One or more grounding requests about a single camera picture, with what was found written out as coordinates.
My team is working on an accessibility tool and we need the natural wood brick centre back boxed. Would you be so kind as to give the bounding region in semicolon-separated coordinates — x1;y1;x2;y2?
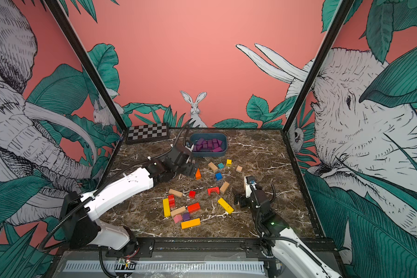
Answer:
208;162;218;173

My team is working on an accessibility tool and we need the natural wood brick middle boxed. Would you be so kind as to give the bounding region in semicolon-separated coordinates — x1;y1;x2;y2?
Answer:
169;189;183;198

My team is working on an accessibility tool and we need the pink brick front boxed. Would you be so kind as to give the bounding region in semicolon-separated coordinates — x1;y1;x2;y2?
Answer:
173;214;183;224

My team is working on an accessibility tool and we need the metal front rail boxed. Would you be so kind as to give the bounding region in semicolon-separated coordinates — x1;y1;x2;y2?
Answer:
61;260;266;275

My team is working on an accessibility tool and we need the natural wood brick front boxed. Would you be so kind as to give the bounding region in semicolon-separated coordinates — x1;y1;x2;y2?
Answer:
170;206;186;217

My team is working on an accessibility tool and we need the long yellow brick front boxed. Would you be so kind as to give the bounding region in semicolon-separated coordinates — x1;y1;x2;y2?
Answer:
181;218;201;229

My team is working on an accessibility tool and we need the orange red brick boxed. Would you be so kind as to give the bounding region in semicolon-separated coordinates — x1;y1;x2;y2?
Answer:
187;203;201;214

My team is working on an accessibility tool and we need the purple brick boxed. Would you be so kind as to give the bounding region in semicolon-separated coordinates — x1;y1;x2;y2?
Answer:
211;139;224;152

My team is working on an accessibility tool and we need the red stacked brick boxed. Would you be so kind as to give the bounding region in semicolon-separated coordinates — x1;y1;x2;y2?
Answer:
168;195;176;209

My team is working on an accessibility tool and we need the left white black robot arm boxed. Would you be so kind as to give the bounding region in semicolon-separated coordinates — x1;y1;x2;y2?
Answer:
38;140;198;257

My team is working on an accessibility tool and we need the teal plastic storage bin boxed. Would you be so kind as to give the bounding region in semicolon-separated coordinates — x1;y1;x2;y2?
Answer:
190;133;228;157

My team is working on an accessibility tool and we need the black white checkerboard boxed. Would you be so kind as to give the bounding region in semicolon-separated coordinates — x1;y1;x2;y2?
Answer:
126;123;169;144

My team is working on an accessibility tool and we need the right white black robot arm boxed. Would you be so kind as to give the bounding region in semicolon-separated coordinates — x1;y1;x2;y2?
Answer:
238;176;342;278

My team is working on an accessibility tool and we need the angled yellow brick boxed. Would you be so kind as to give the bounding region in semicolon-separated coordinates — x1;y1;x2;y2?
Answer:
218;198;234;214

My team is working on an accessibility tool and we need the natural wood brick upright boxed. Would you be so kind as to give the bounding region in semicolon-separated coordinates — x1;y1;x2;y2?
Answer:
220;182;230;194

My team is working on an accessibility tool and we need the small red cube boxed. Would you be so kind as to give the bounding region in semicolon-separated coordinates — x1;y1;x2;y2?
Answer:
188;191;196;199

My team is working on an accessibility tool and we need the red arch brick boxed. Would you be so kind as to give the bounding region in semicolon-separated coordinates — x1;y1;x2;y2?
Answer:
207;187;220;196

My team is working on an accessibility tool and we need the upright yellow brick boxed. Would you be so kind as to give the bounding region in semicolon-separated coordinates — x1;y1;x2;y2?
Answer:
162;199;171;218

